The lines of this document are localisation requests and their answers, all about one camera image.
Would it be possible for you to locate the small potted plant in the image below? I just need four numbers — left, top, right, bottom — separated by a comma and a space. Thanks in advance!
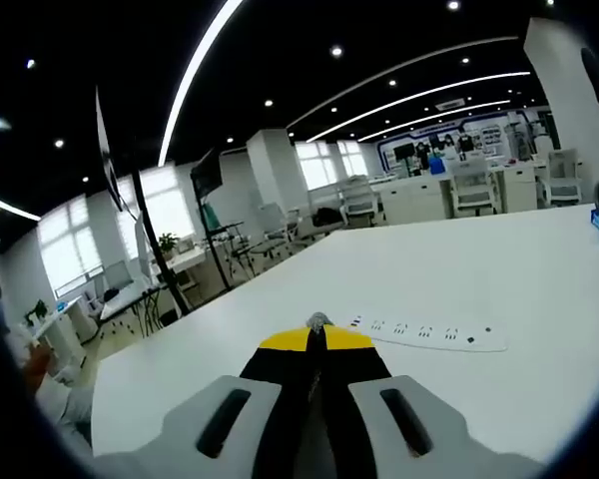
156, 232, 180, 261
23, 297, 50, 326

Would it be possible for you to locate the white power strip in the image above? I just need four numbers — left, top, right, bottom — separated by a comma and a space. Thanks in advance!
345, 312, 509, 353

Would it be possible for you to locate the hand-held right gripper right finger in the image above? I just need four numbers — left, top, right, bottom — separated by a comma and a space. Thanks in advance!
319, 323, 530, 479

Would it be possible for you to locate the black slanted stand pole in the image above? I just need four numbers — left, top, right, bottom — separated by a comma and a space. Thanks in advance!
131, 168, 192, 319

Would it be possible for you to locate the white table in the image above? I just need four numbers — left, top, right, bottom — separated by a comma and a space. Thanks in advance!
90, 202, 599, 470

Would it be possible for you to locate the white office chair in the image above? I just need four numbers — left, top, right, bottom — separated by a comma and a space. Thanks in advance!
338, 175, 381, 227
450, 159, 499, 217
545, 148, 584, 207

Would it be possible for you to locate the grey office chair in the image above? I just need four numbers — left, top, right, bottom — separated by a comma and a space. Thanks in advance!
258, 201, 301, 242

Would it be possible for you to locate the black bag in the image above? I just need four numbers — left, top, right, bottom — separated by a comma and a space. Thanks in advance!
310, 206, 344, 227

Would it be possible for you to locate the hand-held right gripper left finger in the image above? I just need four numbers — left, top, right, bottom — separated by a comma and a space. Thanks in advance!
94, 325, 321, 479

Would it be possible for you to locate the thin screen on stand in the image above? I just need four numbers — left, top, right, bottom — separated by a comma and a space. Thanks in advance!
94, 86, 125, 215

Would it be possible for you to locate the grey towel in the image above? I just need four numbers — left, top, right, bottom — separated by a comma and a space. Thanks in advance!
304, 310, 334, 334

